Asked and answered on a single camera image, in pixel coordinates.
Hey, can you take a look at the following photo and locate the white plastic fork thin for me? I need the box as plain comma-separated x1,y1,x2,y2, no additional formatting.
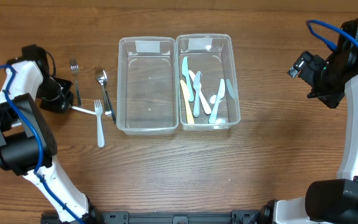
70,106,96,115

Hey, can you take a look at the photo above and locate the light blue plastic knife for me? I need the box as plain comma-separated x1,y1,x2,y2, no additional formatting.
209,79,226,124

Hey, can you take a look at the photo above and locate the pale white plastic knife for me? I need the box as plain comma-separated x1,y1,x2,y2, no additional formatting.
193,71,201,118

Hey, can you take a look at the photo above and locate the mint green plastic knife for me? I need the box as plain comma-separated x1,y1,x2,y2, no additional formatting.
181,56,195,102

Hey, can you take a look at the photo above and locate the yellow plastic knife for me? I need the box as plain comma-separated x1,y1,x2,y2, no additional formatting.
180,80,195,124

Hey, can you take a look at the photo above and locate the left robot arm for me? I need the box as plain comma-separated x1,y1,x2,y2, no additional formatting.
0,44,104,223

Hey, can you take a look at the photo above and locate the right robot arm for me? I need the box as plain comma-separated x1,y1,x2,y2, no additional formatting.
250,18,358,223

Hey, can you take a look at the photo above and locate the right clear plastic container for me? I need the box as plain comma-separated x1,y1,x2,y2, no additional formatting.
176,34,241,131

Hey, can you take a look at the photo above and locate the clear plastic container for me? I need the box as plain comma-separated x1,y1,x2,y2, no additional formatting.
116,36,179,135
176,34,241,131

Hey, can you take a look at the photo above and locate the left clear plastic container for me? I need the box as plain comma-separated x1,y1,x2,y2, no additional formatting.
116,36,179,135

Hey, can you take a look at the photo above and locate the matte steel fork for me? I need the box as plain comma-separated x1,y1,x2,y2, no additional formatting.
70,58,82,107

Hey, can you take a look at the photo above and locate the shiny steel fork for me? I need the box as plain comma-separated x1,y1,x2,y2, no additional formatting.
95,67,112,116

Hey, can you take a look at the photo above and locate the white plastic fork thick handle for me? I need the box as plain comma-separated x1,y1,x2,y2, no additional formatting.
94,100,105,148

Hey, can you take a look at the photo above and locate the dark handled steel fork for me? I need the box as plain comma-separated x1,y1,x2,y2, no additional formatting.
102,69,116,125

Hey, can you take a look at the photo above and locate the left blue cable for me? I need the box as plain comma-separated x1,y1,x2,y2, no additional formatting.
0,64,88,224

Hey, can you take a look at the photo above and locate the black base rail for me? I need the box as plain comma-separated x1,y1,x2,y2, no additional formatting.
82,210,260,224

